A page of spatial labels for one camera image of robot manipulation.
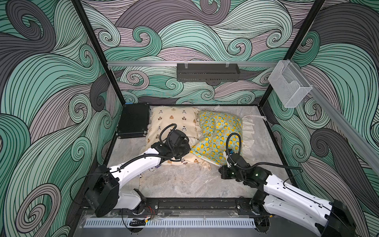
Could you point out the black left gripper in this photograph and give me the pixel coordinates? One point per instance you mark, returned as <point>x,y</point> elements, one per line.
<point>186,148</point>

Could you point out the white slotted cable duct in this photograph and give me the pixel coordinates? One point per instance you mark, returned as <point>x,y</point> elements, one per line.
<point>173,223</point>

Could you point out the green lemon print pillow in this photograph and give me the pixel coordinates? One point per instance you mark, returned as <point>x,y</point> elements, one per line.
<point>219,131</point>

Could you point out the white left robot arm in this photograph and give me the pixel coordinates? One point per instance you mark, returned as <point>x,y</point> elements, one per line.
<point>103,191</point>

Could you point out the aluminium wall rail right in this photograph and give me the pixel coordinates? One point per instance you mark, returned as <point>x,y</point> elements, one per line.
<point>335,103</point>

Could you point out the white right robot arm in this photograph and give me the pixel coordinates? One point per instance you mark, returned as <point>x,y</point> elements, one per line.
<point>274,197</point>

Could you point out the black perforated wall tray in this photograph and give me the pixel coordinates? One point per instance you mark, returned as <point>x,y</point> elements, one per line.
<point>211,73</point>

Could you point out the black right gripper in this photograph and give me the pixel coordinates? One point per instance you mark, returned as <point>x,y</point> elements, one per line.
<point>223,172</point>

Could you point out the black ribbed hard case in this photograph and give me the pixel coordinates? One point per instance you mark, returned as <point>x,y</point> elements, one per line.
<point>134,121</point>

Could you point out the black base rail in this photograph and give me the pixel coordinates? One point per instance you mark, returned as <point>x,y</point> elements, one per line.
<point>241,205</point>

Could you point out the clear acrylic wall holder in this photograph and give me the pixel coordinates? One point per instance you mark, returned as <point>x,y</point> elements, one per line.
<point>289,83</point>

